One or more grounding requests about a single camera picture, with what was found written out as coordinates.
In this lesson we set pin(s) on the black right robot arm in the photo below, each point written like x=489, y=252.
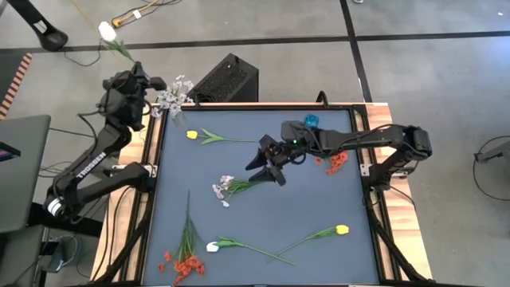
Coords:
x=358, y=137

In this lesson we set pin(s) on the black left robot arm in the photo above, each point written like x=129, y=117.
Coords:
x=91, y=167

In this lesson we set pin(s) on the white artificial tulip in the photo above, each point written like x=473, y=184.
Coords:
x=107, y=31
x=212, y=247

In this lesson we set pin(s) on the grey desk top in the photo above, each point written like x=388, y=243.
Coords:
x=24, y=179

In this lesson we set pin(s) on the black mat with striped edge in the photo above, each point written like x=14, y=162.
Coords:
x=8, y=68

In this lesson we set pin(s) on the blue vase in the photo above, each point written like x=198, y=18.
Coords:
x=312, y=120

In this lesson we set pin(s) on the grey chair seat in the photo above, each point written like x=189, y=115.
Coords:
x=20, y=255

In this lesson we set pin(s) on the dark tablet device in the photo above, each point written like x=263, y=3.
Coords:
x=8, y=153

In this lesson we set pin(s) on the black aluminium table frame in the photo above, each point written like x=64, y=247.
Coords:
x=239, y=107

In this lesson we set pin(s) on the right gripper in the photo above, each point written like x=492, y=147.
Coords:
x=296, y=139

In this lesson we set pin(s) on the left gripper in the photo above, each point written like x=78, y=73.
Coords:
x=131, y=89

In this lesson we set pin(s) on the black stand foot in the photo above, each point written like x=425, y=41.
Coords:
x=53, y=40

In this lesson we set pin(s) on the red blossom spray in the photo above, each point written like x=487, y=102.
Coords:
x=187, y=263
x=338, y=159

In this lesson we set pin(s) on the black floor beam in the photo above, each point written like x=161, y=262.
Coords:
x=89, y=230

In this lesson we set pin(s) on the yellow artificial tulip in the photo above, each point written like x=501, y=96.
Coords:
x=192, y=134
x=342, y=229

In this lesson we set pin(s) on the blue floor device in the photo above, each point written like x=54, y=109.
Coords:
x=63, y=255

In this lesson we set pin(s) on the grey stand foot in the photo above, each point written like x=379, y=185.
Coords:
x=498, y=153

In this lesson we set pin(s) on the white blossom spray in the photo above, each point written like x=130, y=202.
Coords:
x=235, y=185
x=171, y=97

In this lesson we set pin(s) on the blue-grey table mat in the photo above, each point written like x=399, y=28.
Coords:
x=247, y=223

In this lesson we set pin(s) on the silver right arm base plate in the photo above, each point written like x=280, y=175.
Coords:
x=364, y=169

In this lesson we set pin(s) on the black perforated box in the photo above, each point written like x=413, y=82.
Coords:
x=229, y=77

